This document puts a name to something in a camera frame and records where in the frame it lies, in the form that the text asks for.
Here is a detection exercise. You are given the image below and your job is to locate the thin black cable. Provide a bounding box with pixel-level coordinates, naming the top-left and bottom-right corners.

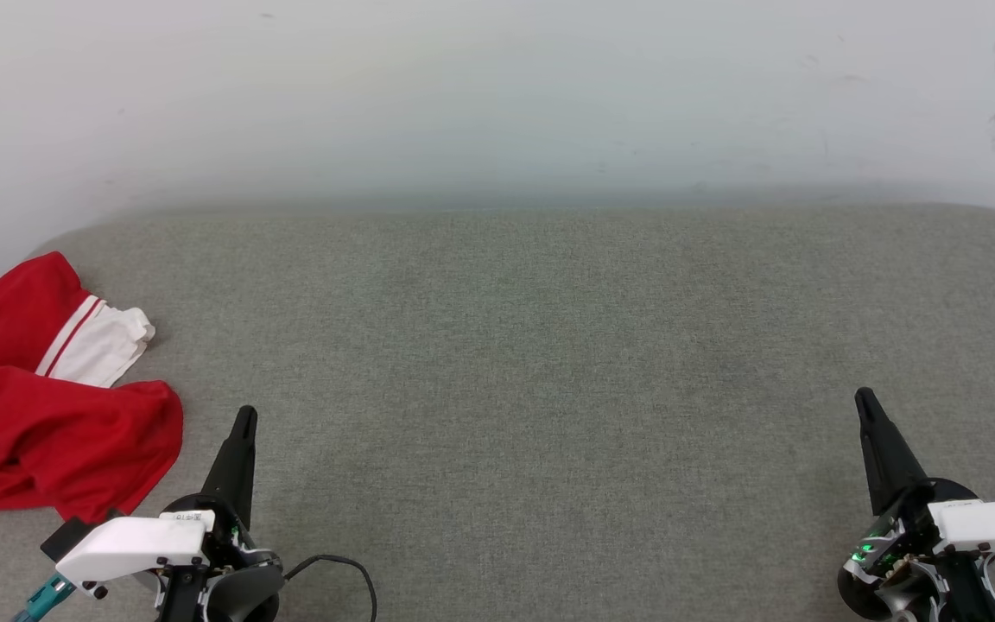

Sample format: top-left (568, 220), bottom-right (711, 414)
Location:
top-left (283, 554), bottom-right (378, 622)

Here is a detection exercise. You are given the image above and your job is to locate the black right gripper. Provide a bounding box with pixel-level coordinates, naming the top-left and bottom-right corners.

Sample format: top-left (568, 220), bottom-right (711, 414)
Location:
top-left (843, 386), bottom-right (982, 590)

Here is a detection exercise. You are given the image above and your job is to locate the teal cable connector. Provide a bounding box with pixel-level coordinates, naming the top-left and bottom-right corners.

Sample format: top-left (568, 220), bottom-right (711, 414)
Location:
top-left (12, 574), bottom-right (77, 622)

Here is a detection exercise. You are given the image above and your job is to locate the red and white t-shirt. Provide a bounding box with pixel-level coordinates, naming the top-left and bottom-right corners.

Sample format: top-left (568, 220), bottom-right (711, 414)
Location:
top-left (0, 251), bottom-right (185, 524)

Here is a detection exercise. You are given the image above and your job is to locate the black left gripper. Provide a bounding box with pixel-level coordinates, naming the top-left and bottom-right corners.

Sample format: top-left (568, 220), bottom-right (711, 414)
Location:
top-left (161, 405), bottom-right (284, 573)

